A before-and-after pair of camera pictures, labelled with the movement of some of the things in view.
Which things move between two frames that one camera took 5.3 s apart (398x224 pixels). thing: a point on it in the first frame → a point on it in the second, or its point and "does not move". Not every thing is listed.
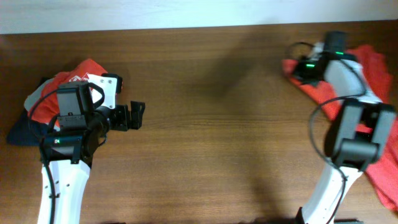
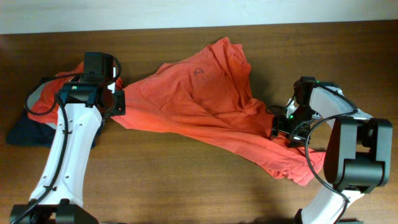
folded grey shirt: [34, 96] does not move
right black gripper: [309, 81] → [278, 124]
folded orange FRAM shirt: [45, 108] does not move
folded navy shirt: [28, 132] does not move
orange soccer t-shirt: [377, 80] → [206, 96]
